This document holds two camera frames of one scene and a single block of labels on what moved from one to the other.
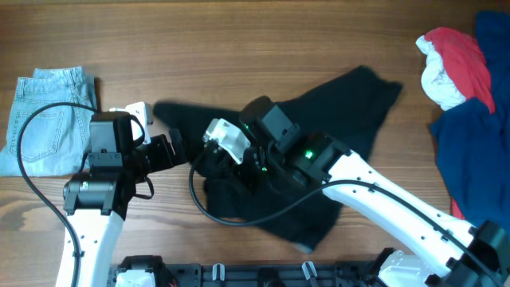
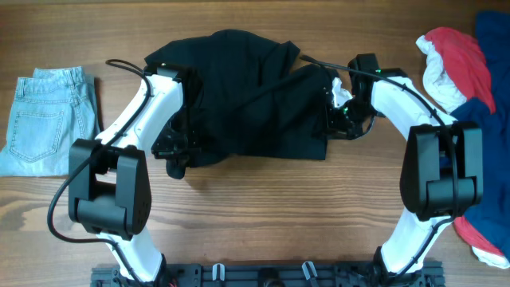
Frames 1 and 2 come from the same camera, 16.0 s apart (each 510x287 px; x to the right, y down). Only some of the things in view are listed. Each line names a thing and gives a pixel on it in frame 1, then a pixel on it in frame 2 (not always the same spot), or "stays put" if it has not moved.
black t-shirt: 270,175 → 249,96
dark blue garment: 472,142 stays put
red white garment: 457,69 stays put
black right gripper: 222,164 → 335,120
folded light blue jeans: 54,141 stays put
